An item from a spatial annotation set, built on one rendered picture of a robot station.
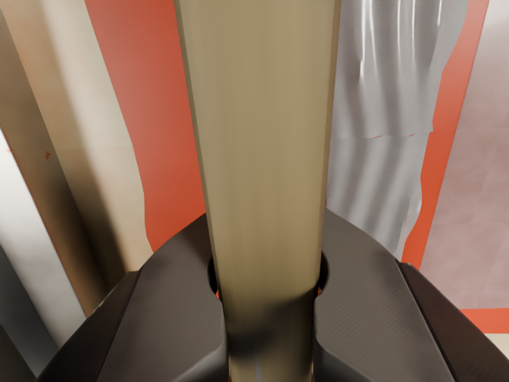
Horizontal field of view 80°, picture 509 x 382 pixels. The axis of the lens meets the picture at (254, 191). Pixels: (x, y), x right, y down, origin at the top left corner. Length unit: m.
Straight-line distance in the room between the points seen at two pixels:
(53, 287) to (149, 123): 0.14
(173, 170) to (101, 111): 0.06
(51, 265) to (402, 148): 0.25
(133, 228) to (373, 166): 0.19
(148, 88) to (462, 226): 0.25
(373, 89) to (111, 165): 0.18
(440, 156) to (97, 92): 0.23
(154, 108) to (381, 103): 0.14
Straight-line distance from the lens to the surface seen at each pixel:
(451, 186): 0.26
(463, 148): 0.25
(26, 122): 0.24
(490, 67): 0.24
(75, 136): 0.24
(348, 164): 0.22
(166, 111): 0.21
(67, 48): 0.23
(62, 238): 0.26
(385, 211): 0.24
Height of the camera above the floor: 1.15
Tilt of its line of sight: 62 degrees down
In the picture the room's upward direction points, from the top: 178 degrees counter-clockwise
